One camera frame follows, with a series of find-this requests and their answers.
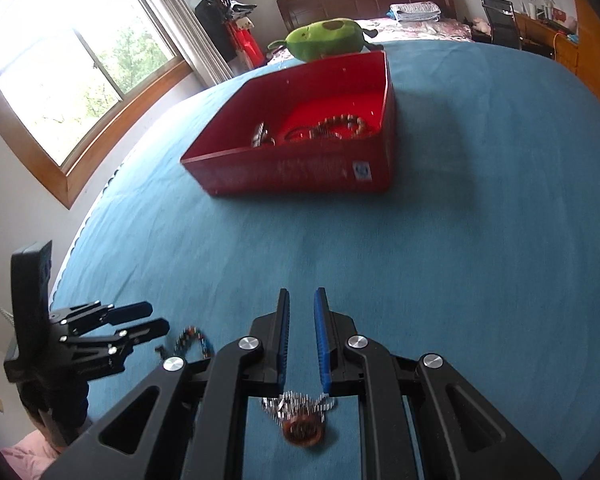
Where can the pink clothing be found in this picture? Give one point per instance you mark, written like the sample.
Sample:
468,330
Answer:
25,460

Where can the green plush toy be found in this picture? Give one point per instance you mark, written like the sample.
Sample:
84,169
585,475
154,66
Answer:
325,40

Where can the red rectangular box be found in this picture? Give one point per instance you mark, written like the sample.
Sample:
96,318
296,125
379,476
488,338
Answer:
290,170

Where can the pink plush toy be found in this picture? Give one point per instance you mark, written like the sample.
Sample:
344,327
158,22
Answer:
481,23

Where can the black office chair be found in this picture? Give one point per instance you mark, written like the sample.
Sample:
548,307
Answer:
500,20

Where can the person's left forearm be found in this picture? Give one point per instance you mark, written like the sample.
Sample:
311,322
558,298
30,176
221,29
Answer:
55,400

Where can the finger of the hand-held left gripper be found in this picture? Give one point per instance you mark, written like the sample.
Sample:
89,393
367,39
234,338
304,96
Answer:
130,311
147,330

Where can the wooden desk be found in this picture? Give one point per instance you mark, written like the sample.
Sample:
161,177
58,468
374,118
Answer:
545,35

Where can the silver metal watch band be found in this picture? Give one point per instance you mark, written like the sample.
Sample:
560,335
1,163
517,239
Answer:
260,135

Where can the folded grey blanket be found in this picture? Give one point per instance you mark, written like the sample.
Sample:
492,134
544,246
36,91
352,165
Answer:
415,12

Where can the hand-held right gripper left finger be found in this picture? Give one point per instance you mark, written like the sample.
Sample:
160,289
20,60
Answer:
282,335

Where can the wooden bed headboard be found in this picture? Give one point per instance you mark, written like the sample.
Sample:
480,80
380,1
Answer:
360,0

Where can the coat rack with clothes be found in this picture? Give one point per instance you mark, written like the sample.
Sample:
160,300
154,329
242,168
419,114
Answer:
230,25

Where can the long white curtain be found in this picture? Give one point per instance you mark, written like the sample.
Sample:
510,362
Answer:
190,20

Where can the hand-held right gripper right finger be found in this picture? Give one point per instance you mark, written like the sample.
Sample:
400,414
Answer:
322,335

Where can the bed with floral sheet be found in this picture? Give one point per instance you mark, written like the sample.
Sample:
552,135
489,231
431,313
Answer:
430,29

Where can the large wooden frame window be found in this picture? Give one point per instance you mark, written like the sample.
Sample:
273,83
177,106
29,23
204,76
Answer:
80,60

